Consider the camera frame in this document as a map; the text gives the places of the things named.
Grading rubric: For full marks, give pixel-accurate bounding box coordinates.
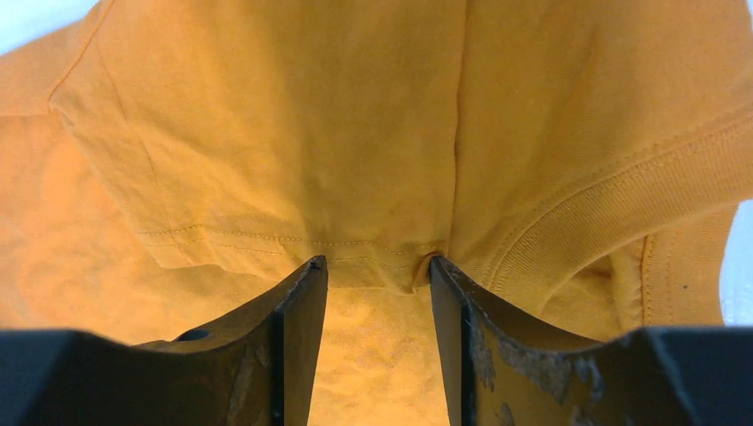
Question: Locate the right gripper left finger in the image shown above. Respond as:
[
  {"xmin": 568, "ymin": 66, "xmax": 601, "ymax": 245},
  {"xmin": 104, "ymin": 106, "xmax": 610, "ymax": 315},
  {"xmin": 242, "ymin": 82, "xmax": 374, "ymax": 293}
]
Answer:
[{"xmin": 1, "ymin": 256, "xmax": 328, "ymax": 425}]

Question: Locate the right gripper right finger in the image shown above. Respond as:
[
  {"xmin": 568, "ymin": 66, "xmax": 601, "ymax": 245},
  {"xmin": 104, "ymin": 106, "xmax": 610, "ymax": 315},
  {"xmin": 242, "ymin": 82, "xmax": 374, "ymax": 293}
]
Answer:
[{"xmin": 429, "ymin": 256, "xmax": 752, "ymax": 425}]

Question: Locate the yellow t-shirt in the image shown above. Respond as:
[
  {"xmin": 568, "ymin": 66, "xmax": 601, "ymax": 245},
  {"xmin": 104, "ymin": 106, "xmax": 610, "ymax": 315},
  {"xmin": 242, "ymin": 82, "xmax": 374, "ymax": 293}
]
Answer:
[{"xmin": 1, "ymin": 1, "xmax": 752, "ymax": 425}]

